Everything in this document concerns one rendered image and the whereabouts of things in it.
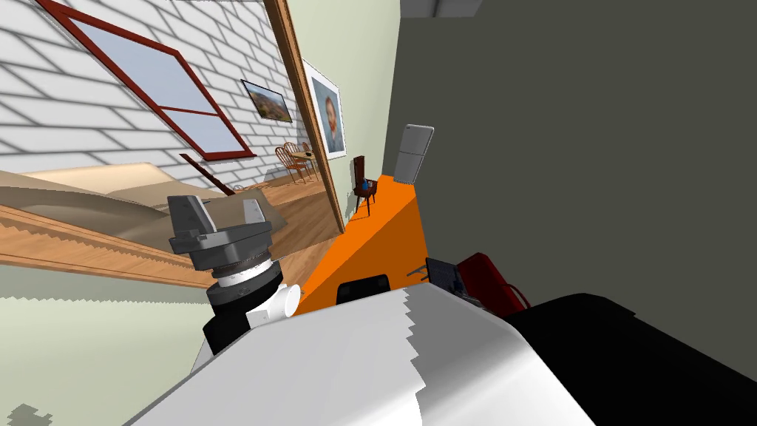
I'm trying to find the light wooden dining table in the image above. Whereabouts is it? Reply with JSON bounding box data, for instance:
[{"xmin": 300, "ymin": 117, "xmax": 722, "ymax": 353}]
[{"xmin": 289, "ymin": 150, "xmax": 321, "ymax": 181}]

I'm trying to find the red angular seat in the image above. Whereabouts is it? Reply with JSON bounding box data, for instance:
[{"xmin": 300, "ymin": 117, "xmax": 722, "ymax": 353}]
[{"xmin": 456, "ymin": 252, "xmax": 532, "ymax": 320}]

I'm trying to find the red framed window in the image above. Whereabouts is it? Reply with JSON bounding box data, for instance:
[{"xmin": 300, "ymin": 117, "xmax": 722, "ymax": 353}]
[{"xmin": 35, "ymin": 0, "xmax": 257, "ymax": 163}]

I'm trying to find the dark grey flat panel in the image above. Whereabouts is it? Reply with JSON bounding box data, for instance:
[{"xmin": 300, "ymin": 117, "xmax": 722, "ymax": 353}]
[{"xmin": 407, "ymin": 257, "xmax": 475, "ymax": 300}]

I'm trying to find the dark brown wooden chair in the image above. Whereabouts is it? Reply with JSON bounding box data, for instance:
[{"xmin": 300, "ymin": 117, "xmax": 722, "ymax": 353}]
[{"xmin": 352, "ymin": 155, "xmax": 379, "ymax": 217}]

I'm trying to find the light wooden dining chair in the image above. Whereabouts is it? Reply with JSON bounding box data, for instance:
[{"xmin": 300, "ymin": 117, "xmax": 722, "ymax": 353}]
[{"xmin": 274, "ymin": 146, "xmax": 310, "ymax": 185}]

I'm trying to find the white framed portrait picture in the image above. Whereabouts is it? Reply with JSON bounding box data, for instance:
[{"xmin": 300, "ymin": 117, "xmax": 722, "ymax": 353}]
[{"xmin": 302, "ymin": 58, "xmax": 347, "ymax": 160}]

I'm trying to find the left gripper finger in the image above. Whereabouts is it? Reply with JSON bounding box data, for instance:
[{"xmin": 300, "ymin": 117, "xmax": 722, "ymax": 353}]
[
  {"xmin": 167, "ymin": 195, "xmax": 218, "ymax": 240},
  {"xmin": 242, "ymin": 198, "xmax": 268, "ymax": 226}
]

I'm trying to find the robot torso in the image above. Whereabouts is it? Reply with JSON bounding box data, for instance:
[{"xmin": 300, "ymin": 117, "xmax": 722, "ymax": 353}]
[{"xmin": 120, "ymin": 274, "xmax": 598, "ymax": 426}]

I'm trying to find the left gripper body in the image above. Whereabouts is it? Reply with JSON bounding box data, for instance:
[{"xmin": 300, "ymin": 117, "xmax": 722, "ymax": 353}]
[{"xmin": 168, "ymin": 221, "xmax": 275, "ymax": 273}]

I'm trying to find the framed landscape picture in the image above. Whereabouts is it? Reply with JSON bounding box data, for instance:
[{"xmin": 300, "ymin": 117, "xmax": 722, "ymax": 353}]
[{"xmin": 240, "ymin": 78, "xmax": 293, "ymax": 124}]

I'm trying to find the grey refrigerator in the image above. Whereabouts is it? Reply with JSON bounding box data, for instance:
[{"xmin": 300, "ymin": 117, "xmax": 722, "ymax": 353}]
[{"xmin": 393, "ymin": 124, "xmax": 435, "ymax": 186}]

